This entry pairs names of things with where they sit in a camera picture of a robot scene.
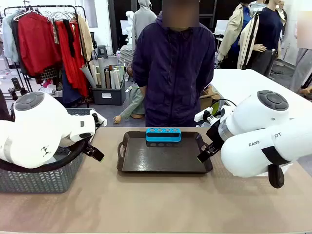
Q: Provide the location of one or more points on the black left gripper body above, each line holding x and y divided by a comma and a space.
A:
89, 147

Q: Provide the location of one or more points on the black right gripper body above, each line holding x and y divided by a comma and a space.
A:
215, 135

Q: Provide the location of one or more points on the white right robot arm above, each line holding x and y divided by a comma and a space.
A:
256, 136

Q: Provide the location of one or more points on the person's right forearm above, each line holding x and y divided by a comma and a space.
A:
142, 89

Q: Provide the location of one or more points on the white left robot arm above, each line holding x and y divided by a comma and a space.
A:
36, 126

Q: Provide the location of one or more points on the white power strip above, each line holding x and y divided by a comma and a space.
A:
201, 115

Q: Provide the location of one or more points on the lime green chair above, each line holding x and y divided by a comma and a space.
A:
215, 108

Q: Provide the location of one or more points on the cardboard box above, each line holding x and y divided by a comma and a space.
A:
208, 97

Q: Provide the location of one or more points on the blue test tube rack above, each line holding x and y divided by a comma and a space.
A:
163, 137

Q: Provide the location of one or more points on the dark brown plastic tray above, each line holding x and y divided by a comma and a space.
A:
158, 158

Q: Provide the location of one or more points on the dark grey storage bin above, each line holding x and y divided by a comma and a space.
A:
108, 96

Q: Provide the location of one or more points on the white table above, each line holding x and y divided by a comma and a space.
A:
243, 83

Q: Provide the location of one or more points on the large grey plastic basket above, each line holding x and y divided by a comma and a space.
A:
36, 181

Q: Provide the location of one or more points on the mannequin in green sweater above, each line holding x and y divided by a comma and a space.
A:
135, 102

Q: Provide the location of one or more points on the grey cone paper roll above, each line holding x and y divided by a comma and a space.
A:
89, 76

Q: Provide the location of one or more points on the brown paper roll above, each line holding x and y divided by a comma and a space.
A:
108, 79

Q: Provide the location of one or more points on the white paper roll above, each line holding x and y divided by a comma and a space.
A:
112, 80
117, 79

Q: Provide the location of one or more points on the person in navy jacket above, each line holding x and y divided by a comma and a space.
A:
173, 73

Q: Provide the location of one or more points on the tall grey paper roll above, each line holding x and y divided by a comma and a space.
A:
102, 73

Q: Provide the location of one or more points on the red dress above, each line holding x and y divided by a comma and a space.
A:
73, 73

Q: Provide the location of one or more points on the small black step stool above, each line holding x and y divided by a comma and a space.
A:
102, 51

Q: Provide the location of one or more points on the mannequin in beige trench coat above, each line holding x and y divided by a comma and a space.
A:
234, 31

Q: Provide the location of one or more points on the black hanging scarf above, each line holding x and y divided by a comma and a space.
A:
70, 39

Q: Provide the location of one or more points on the beige hanging garment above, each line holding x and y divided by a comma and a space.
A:
85, 36

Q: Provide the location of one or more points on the mannequin in navy top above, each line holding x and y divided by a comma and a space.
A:
268, 36

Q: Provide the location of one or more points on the red shirt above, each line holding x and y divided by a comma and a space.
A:
36, 44

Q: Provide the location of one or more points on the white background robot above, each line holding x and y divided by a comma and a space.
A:
130, 26

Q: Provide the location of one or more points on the mannequin in grey hoodie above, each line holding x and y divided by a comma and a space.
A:
143, 22

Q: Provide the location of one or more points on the light grey fluffy garment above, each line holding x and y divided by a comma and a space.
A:
8, 36

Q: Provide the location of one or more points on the black metal clothes rack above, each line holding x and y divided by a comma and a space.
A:
80, 9

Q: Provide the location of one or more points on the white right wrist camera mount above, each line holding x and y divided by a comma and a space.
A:
225, 113

